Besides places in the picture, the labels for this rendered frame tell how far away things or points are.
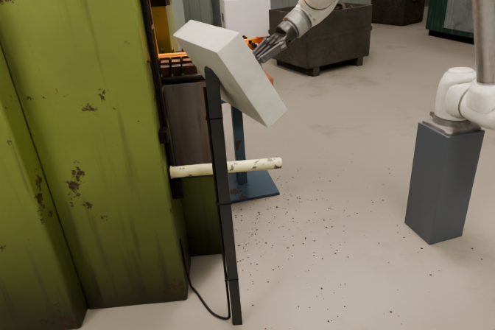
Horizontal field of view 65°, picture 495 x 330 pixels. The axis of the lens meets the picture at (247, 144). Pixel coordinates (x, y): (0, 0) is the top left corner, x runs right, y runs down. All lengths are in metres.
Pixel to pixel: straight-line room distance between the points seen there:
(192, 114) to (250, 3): 4.28
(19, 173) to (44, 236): 0.27
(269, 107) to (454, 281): 1.30
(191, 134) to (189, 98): 0.17
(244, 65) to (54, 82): 0.69
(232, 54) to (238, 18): 4.84
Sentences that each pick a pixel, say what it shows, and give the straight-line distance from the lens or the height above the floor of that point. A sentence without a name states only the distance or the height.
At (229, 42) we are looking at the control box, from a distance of 1.00.
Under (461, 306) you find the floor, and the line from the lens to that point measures 1.97.
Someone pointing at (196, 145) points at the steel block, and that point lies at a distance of 1.74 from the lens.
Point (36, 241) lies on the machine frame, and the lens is 1.67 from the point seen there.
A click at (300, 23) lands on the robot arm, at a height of 1.15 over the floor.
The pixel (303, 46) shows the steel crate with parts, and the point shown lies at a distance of 4.78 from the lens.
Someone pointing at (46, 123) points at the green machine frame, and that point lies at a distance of 1.51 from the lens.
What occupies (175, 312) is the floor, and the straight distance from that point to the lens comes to 1.87.
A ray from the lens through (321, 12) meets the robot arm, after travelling 1.40.
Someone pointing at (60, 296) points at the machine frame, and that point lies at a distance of 1.83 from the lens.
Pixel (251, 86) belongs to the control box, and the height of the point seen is 1.06.
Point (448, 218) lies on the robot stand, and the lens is 2.19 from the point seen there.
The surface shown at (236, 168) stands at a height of 0.62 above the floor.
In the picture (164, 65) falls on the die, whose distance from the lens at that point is 1.71.
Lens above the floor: 1.37
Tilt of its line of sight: 26 degrees down
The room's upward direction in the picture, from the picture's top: 4 degrees counter-clockwise
